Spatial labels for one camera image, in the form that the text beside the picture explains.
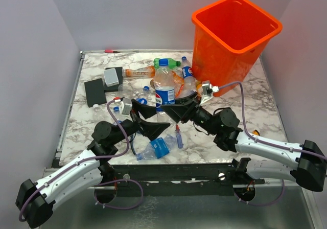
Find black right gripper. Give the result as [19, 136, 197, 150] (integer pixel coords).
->
[160, 91, 219, 136]

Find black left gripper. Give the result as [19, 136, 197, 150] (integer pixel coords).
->
[111, 99, 170, 145]

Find crushed blue label water bottle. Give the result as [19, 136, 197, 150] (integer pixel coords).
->
[136, 135, 177, 161]

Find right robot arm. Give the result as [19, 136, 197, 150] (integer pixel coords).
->
[161, 99, 326, 192]

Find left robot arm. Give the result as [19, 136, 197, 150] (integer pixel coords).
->
[15, 98, 170, 228]

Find Pepsi bottle beside bin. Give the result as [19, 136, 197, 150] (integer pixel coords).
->
[181, 56, 196, 97]

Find orange plastic bin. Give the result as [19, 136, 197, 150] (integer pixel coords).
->
[192, 0, 283, 86]

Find small orange juice bottle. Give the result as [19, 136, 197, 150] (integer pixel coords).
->
[196, 81, 203, 94]

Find large orange label jug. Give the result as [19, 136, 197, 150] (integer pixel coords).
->
[172, 71, 184, 99]

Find small Pepsi bottle left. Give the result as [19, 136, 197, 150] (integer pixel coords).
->
[113, 106, 121, 119]

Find orange label bottle right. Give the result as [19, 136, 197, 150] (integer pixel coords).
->
[150, 79, 155, 89]

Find clear jar metal lid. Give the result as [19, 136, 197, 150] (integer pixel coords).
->
[118, 83, 133, 99]

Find red blue screwdriver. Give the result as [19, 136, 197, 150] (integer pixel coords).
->
[175, 124, 183, 149]

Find black flat block rear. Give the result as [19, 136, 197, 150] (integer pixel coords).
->
[103, 67, 123, 93]

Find black flat block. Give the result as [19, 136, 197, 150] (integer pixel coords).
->
[84, 78, 107, 108]
[103, 67, 123, 93]

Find tall orange label tea bottle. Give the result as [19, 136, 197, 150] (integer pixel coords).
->
[123, 66, 155, 78]

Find green plastic bottle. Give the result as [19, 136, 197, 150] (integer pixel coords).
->
[154, 58, 181, 70]

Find clear white-cap bottle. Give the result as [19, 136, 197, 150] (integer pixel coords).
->
[92, 104, 108, 125]

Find white box device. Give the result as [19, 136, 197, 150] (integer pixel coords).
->
[103, 68, 119, 87]

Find black flat block front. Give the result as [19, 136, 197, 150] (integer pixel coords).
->
[84, 78, 107, 108]

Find yellow utility knife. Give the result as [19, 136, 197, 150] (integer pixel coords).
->
[252, 129, 260, 136]

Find red marker pen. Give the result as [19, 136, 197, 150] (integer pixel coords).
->
[104, 50, 120, 54]

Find blue handled pliers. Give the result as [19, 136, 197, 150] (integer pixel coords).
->
[129, 134, 136, 155]

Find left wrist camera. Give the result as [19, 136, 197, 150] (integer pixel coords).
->
[114, 97, 132, 116]

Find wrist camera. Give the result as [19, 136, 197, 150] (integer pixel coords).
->
[114, 97, 132, 116]
[198, 80, 219, 105]

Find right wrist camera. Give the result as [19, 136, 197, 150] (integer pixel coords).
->
[198, 80, 219, 105]

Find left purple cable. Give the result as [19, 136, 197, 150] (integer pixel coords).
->
[18, 100, 144, 222]

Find purple cable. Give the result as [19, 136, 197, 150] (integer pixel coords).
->
[218, 81, 327, 207]
[18, 100, 144, 222]

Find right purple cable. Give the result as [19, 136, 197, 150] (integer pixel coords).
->
[218, 81, 327, 207]

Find right aluminium frame rail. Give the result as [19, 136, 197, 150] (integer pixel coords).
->
[281, 180, 320, 229]

